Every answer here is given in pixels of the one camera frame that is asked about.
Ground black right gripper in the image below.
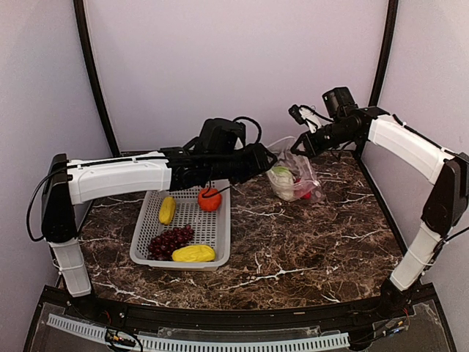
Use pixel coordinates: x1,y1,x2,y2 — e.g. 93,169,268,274
291,119,358,158

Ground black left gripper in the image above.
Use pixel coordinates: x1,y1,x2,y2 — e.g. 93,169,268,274
209,142,278,184

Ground white green toy cauliflower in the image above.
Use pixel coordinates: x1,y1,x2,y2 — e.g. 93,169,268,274
267,166,296,202

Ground clear pink-dotted zip bag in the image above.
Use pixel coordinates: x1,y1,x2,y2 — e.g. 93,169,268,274
267,136,325,202

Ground red toy bell pepper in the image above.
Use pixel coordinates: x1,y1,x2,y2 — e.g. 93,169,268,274
294,178,316,199

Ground dark red toy grapes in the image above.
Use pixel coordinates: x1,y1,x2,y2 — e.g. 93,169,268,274
147,224,194,261

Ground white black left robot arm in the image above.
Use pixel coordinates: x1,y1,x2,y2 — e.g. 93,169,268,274
35,117,277,320

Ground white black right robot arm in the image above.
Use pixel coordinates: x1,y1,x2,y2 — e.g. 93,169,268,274
289,105,468,292

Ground orange toy fruit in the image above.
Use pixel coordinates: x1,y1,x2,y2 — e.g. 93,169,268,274
197,188,223,212

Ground white perforated plastic basket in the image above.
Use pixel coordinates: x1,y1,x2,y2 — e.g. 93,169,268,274
130,181,231,271

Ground small yellow toy fruit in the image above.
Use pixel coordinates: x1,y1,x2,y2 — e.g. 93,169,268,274
159,197,177,225

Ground large yellow toy fruit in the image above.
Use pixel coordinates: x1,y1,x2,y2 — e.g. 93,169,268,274
171,245,216,263

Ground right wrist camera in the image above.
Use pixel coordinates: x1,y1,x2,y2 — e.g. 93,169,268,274
288,104,322,133

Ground black vertical frame post right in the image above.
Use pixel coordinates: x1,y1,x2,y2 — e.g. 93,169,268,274
368,0,399,106

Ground black vertical frame post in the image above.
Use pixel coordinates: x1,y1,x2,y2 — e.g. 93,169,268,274
368,0,399,106
73,0,120,157

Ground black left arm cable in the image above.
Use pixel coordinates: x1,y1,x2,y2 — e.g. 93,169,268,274
29,170,73,243

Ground black vertical frame post left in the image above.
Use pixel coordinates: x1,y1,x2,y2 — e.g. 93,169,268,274
73,0,120,157

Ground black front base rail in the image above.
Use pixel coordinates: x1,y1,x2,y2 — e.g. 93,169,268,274
21,284,457,351

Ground white slotted cable duct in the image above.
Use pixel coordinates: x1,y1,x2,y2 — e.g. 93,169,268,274
46,313,350,351

